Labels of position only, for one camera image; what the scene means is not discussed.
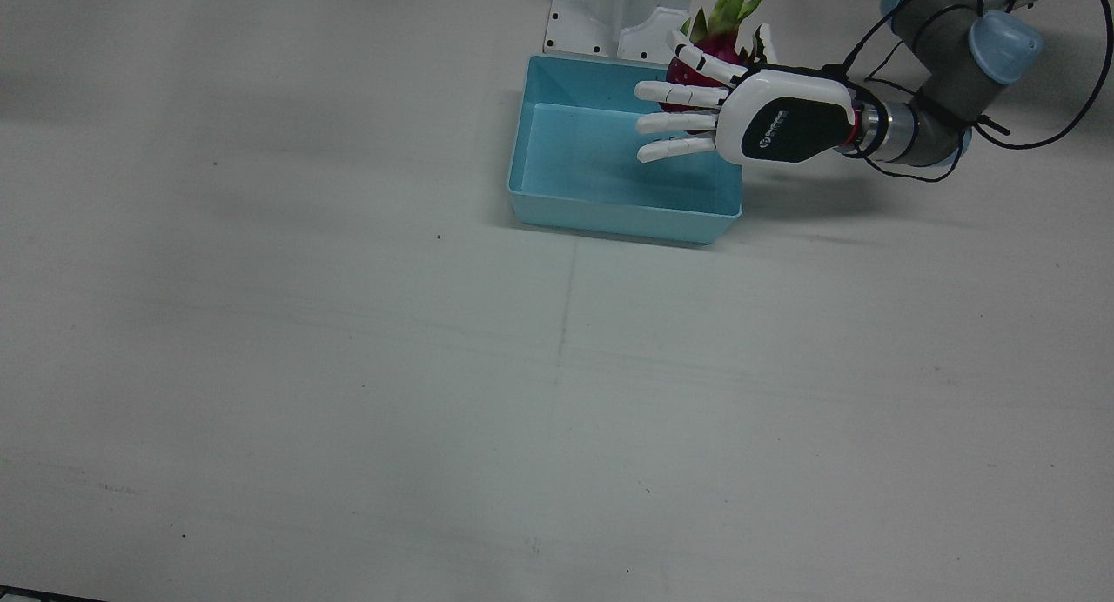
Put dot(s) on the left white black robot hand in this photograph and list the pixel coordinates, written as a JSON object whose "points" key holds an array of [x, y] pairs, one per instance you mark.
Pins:
{"points": [[783, 115]]}

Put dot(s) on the red dragon fruit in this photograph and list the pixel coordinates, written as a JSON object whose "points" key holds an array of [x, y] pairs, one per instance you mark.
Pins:
{"points": [[715, 43]]}

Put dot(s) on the light blue plastic bin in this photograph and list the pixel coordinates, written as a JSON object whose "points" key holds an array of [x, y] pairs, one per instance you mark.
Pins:
{"points": [[592, 167]]}

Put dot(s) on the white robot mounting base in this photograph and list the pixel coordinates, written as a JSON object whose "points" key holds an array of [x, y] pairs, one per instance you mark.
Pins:
{"points": [[574, 28]]}

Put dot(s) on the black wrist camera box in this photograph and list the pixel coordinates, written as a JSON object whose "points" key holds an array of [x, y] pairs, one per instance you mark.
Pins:
{"points": [[835, 70]]}

